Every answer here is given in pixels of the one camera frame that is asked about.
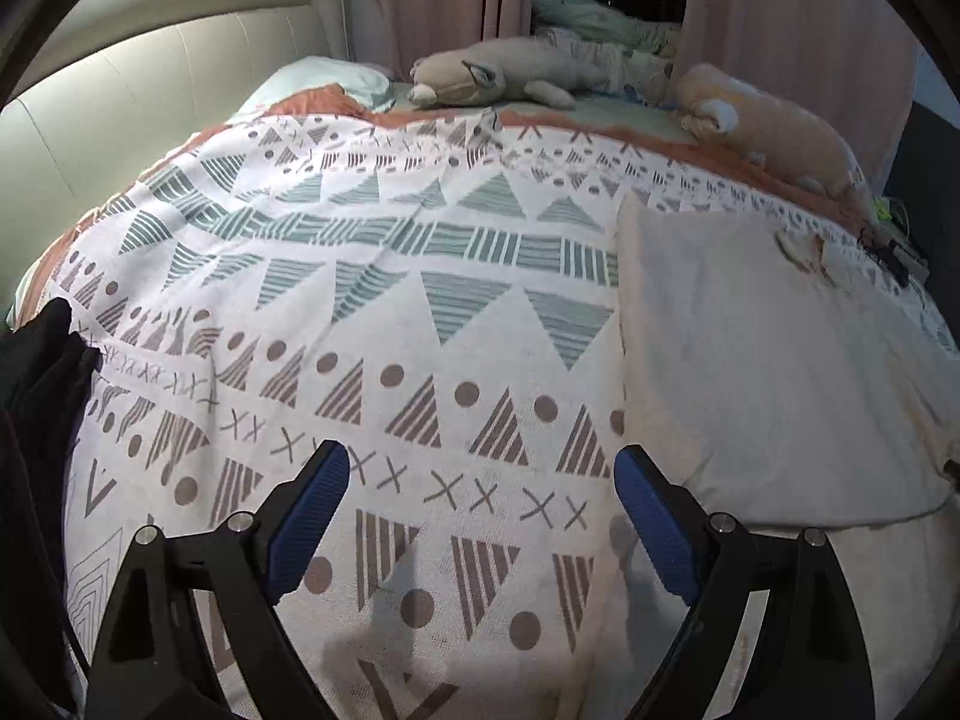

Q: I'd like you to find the light green pillow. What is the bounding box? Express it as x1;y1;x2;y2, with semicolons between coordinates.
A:
228;55;394;124

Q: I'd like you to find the beige zip-up jacket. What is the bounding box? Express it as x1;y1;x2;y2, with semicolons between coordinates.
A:
615;195;958;718

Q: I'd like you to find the beige plush animal toy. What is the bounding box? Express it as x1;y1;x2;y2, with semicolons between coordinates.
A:
406;34;674;111

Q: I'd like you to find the white geometric patterned bedspread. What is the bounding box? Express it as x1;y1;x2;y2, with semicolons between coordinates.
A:
44;90;955;718

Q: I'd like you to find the orange-brown plush pillow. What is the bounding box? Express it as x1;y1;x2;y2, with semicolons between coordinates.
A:
674;64;877;224

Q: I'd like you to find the light green bedding bundle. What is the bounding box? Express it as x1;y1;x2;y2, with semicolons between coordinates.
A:
532;0;680;59

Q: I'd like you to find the pink curtain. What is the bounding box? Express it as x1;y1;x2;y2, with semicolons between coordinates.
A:
376;0;919;190

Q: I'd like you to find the cream padded headboard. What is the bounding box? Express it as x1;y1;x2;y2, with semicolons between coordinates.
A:
2;0;348;304

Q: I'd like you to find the black garment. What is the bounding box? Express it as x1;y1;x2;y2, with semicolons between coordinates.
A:
2;298;99;718

